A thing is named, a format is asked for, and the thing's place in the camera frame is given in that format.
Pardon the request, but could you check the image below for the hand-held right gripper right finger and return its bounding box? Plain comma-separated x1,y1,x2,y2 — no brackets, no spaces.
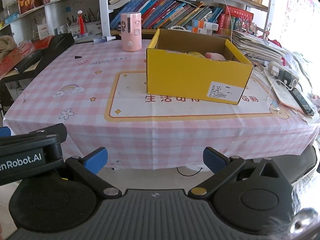
188,147,292,198

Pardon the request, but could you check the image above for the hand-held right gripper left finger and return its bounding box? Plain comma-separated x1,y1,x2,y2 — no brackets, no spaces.
56,147,122,200

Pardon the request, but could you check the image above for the yellow cardboard box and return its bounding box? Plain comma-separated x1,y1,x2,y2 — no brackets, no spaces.
146,28,254,105

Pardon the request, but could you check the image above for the pink pig plush toy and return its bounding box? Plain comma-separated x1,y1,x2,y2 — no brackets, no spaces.
205,52,232,62

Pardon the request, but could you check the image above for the black flat box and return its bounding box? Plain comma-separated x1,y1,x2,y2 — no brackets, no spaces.
15,51,43,72

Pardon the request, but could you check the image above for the beige fuzzy cloth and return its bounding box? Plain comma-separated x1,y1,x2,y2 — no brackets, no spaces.
0,35,17,60

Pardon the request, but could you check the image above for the black round seat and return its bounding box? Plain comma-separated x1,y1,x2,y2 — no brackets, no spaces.
287,142,320,183

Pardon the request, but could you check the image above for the printed paper slip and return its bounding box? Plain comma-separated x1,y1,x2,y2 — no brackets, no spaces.
271,80,304,112

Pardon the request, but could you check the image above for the grey furry sleeve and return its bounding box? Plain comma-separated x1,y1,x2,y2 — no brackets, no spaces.
260,206,320,240

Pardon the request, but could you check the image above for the white box red stripe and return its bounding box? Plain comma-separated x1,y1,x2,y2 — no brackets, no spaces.
37,24,50,40

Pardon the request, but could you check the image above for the small spray bottle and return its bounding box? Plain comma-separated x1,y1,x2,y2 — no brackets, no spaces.
93,36,117,44

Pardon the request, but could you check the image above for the white pen holder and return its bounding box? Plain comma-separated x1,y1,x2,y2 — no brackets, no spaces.
66,16,82,35
86,9,102,36

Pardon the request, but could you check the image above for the black smartphone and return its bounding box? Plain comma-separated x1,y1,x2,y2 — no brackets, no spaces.
290,87,315,117

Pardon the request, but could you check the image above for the white charger plug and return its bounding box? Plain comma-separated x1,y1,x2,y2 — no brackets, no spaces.
269,61,282,77

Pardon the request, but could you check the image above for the red tassel ornament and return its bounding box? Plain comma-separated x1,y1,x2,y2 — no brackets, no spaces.
77,10,85,34

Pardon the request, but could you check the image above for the white power strip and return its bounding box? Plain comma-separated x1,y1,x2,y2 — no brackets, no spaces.
268,60,300,88

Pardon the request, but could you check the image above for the white side shelf unit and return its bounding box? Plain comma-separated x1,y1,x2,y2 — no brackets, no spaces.
0,0,100,43

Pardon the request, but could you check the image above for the stack of papers and booklets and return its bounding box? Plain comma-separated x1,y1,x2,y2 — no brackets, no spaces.
231,30,290,67

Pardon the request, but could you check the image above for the pink cylindrical appliance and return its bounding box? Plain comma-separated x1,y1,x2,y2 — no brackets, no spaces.
120,12,143,52

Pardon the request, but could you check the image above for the white metal bookshelf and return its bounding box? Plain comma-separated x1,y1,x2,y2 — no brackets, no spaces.
99,0,274,37

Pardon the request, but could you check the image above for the red boxed book set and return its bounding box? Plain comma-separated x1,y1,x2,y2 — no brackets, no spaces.
217,14,235,34

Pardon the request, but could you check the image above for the colourful figure ornament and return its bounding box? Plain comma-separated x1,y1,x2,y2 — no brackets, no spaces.
234,16,258,34

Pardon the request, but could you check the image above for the large red box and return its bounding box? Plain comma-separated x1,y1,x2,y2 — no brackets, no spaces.
225,6,253,18

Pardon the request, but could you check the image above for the row of leaning books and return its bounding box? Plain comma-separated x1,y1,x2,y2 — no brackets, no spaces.
110,0,224,29

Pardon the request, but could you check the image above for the white charging cable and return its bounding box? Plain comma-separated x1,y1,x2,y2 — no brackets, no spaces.
266,80,299,112

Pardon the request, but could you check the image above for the hanging white cable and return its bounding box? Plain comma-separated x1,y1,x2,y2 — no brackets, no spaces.
217,0,234,39

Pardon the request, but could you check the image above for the alphabet wall poster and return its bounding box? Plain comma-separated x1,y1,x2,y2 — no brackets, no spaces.
281,0,315,45

